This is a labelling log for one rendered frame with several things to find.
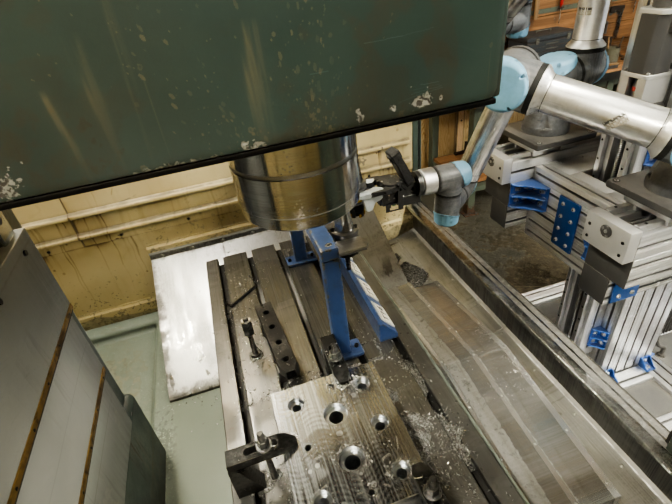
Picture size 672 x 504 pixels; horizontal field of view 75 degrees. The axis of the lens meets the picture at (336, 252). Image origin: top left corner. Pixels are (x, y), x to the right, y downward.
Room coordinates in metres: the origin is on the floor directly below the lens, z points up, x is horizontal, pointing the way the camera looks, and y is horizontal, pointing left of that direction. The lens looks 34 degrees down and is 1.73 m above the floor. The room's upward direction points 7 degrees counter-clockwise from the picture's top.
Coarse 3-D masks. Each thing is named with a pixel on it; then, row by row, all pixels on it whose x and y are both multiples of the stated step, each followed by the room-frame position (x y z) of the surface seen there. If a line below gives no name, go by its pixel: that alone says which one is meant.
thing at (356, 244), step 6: (342, 240) 0.79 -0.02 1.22; (348, 240) 0.79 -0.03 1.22; (354, 240) 0.79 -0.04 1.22; (360, 240) 0.78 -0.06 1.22; (366, 240) 0.78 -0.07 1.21; (342, 246) 0.77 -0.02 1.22; (348, 246) 0.77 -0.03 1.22; (354, 246) 0.76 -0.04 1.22; (360, 246) 0.76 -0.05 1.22; (366, 246) 0.76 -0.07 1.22; (342, 252) 0.75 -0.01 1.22; (348, 252) 0.75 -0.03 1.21; (354, 252) 0.75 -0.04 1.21
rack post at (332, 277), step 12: (324, 264) 0.74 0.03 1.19; (336, 264) 0.75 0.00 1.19; (324, 276) 0.74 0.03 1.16; (336, 276) 0.75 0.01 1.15; (324, 288) 0.76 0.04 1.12; (336, 288) 0.75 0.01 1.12; (336, 300) 0.75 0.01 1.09; (336, 312) 0.75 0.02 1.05; (336, 324) 0.74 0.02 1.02; (336, 336) 0.74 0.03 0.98; (348, 336) 0.75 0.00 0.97; (348, 348) 0.75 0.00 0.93; (360, 348) 0.76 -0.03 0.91
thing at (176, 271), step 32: (160, 256) 1.39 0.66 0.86; (192, 256) 1.40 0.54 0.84; (224, 256) 1.39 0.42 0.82; (384, 256) 1.36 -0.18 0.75; (160, 288) 1.28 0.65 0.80; (192, 288) 1.27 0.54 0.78; (160, 320) 1.16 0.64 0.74; (192, 320) 1.15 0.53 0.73; (192, 352) 1.05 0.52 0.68; (192, 384) 0.95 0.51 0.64
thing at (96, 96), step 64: (0, 0) 0.35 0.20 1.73; (64, 0) 0.36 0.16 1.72; (128, 0) 0.37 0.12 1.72; (192, 0) 0.38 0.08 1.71; (256, 0) 0.39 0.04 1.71; (320, 0) 0.40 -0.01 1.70; (384, 0) 0.41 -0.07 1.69; (448, 0) 0.43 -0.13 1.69; (0, 64) 0.35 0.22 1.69; (64, 64) 0.36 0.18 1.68; (128, 64) 0.37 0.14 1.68; (192, 64) 0.38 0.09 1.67; (256, 64) 0.39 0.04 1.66; (320, 64) 0.40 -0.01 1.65; (384, 64) 0.41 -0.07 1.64; (448, 64) 0.43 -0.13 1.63; (0, 128) 0.34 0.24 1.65; (64, 128) 0.35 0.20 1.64; (128, 128) 0.36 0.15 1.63; (192, 128) 0.37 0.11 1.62; (256, 128) 0.39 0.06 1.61; (320, 128) 0.40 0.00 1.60; (0, 192) 0.34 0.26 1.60; (64, 192) 0.35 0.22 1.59
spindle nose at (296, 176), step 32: (256, 160) 0.45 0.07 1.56; (288, 160) 0.44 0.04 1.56; (320, 160) 0.45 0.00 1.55; (352, 160) 0.48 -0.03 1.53; (256, 192) 0.45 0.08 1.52; (288, 192) 0.44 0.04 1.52; (320, 192) 0.44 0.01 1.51; (352, 192) 0.47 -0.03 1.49; (256, 224) 0.46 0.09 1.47; (288, 224) 0.44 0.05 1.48; (320, 224) 0.44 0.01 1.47
